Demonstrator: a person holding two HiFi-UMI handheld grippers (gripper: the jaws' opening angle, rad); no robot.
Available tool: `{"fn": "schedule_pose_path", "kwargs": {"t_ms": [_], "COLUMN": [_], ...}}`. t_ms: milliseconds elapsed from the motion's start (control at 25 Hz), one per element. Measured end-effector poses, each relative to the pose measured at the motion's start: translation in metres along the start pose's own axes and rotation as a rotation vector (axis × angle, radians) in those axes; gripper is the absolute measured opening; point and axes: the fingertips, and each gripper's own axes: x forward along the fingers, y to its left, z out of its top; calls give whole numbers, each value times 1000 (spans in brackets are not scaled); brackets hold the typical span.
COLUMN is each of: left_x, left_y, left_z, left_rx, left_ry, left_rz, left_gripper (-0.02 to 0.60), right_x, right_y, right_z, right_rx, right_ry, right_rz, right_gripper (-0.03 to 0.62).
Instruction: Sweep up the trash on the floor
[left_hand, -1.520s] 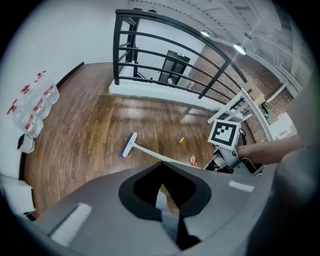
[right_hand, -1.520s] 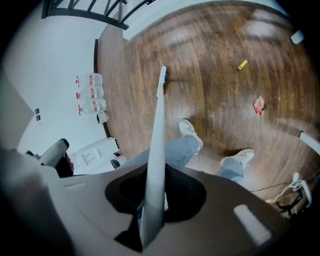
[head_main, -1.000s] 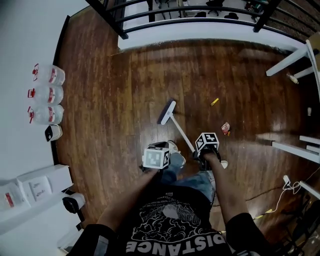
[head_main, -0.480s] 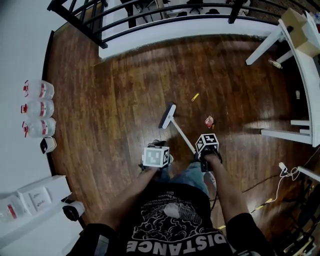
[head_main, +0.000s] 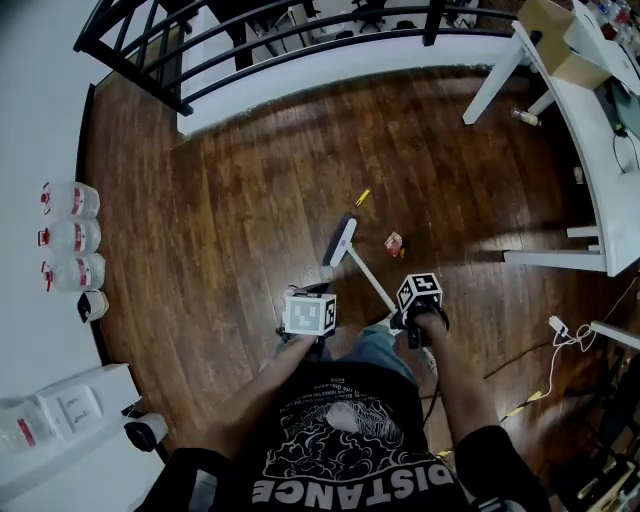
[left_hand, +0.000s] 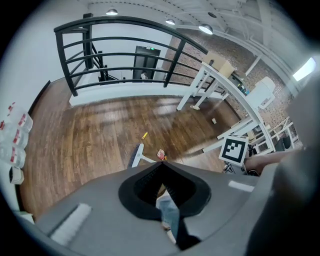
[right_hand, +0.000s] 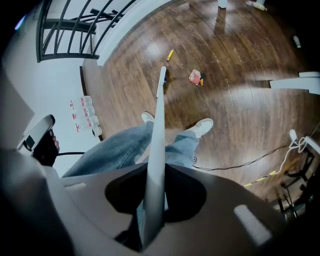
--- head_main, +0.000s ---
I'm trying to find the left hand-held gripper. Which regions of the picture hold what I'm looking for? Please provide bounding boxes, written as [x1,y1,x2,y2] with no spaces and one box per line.
[274,282,338,359]

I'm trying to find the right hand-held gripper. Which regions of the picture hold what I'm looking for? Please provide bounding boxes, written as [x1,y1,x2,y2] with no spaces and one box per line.
[389,272,450,350]

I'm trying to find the white broom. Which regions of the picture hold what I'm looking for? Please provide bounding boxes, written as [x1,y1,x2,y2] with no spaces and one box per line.
[321,213,401,316]

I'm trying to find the person's left forearm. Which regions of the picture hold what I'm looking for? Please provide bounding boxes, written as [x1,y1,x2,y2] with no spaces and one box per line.
[169,333,321,464]

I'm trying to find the person's right forearm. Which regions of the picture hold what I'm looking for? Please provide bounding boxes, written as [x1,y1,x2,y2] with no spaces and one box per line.
[417,310,501,451]

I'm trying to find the person's blue jeans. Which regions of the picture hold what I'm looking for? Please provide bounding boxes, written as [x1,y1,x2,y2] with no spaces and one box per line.
[319,324,419,386]

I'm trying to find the yellow black striped tape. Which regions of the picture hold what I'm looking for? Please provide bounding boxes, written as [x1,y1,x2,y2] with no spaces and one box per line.
[434,389,545,459]

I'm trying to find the person's black printed t-shirt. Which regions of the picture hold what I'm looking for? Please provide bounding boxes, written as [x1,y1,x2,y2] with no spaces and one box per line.
[134,359,551,512]

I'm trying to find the small white table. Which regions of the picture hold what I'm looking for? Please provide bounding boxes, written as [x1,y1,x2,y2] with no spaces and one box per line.
[589,319,640,351]

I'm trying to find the small drink bottle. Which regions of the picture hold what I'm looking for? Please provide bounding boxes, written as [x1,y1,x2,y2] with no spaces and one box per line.
[509,107,544,127]

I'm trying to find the small white black bin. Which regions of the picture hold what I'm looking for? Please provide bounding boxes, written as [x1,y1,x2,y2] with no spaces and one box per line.
[77,289,110,324]
[122,412,169,454]

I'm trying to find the clear water jug red cap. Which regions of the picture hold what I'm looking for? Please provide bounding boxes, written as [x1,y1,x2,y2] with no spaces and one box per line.
[40,181,101,220]
[35,218,103,254]
[40,252,107,293]

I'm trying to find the long white table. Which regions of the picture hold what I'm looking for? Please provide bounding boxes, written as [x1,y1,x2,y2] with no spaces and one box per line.
[462,0,640,279]

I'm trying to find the white carton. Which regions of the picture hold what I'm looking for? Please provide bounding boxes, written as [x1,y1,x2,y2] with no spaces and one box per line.
[34,384,104,434]

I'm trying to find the black metal railing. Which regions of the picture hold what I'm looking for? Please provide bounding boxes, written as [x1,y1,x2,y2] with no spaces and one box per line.
[73,0,519,117]

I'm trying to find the white low cabinet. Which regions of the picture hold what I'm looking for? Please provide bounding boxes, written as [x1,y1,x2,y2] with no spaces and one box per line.
[0,362,144,506]

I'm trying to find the green flat device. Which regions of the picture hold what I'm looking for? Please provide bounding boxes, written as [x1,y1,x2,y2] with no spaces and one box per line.
[607,79,640,141]

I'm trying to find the black swivel chair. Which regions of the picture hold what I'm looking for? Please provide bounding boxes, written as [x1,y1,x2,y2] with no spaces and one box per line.
[352,0,389,34]

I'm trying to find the brown cardboard box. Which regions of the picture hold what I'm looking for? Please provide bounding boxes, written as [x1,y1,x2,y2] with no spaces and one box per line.
[517,0,611,89]

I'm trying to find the white flat box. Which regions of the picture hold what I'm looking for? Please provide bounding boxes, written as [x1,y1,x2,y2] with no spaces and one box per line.
[564,0,640,94]

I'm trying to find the clear water jug red label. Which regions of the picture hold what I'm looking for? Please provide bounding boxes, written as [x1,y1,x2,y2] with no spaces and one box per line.
[0,399,56,456]

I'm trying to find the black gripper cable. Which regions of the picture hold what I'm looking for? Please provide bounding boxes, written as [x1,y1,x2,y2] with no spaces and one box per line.
[421,372,442,429]

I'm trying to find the black floor cable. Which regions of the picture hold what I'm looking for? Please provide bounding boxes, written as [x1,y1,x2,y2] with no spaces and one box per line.
[482,339,556,379]

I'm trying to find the white power cable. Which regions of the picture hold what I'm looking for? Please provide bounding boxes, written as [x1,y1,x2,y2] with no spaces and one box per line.
[542,319,599,401]

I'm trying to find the thin yellow cable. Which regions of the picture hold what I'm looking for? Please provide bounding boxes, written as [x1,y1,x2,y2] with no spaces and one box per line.
[599,277,640,324]

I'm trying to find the black table cable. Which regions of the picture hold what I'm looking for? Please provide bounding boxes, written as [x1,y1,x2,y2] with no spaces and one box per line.
[612,124,640,174]

